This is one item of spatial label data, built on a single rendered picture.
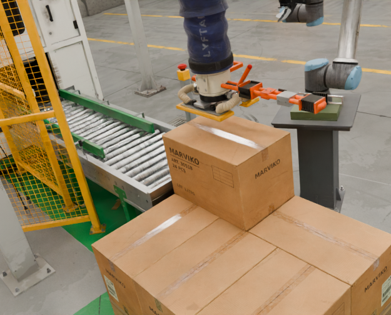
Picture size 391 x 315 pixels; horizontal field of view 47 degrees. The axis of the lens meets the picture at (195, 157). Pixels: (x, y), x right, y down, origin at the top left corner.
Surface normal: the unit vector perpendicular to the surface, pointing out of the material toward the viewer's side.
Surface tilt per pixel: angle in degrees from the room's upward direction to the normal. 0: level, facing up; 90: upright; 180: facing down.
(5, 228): 90
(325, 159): 90
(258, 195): 90
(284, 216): 0
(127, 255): 0
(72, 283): 0
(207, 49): 75
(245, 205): 90
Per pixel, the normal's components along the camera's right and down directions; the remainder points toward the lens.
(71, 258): -0.16, -0.86
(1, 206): 0.66, 0.27
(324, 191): -0.40, 0.50
